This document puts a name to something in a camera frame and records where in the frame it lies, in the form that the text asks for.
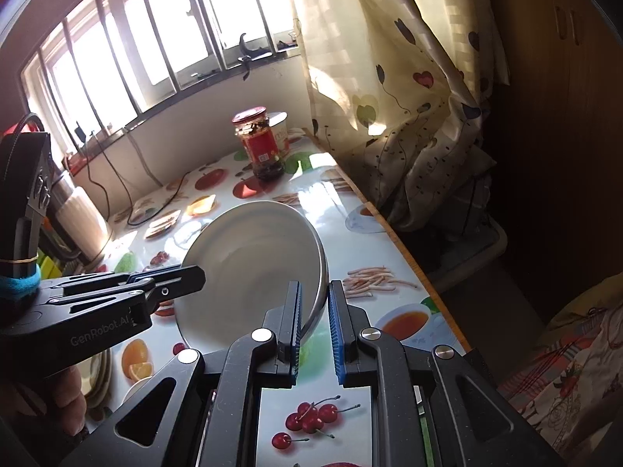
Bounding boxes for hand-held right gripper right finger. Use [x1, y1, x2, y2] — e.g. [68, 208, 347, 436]
[328, 279, 560, 467]

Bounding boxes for fruit print tablecloth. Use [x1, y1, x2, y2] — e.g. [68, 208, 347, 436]
[80, 129, 473, 467]

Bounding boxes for cream curtain with heart print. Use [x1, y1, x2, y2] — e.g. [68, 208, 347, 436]
[282, 0, 512, 232]

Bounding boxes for black window hook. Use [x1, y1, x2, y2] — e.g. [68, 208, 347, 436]
[237, 33, 261, 80]

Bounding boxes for white plastic cup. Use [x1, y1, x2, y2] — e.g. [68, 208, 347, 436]
[267, 112, 291, 157]

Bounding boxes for floral printed blanket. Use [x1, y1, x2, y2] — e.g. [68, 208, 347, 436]
[496, 275, 623, 467]

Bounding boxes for black power cable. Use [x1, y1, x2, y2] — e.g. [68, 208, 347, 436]
[84, 129, 192, 228]

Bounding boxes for white cable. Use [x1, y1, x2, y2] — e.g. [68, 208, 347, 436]
[123, 125, 164, 190]

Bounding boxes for cream plates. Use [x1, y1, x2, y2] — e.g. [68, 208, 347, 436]
[84, 348, 114, 410]

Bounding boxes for green box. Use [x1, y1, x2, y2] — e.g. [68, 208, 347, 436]
[39, 252, 66, 280]

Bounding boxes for brown wooden cabinet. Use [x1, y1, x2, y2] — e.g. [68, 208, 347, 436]
[479, 0, 623, 322]

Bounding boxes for glass jar with red label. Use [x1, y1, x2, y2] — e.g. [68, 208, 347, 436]
[232, 105, 286, 182]

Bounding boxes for white plastic bin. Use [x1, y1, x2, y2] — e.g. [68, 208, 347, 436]
[421, 214, 509, 295]

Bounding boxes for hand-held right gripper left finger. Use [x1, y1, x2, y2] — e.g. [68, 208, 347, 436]
[83, 279, 305, 467]

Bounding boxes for person's left hand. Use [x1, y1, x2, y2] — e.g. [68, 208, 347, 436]
[0, 367, 89, 431]

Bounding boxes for window with metal bars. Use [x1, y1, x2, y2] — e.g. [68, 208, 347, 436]
[19, 0, 299, 125]

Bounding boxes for white and black electric kettle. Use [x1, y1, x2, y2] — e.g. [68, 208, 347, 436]
[46, 163, 115, 266]

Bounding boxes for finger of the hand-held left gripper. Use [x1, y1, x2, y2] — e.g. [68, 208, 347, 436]
[43, 278, 172, 328]
[61, 264, 208, 298]

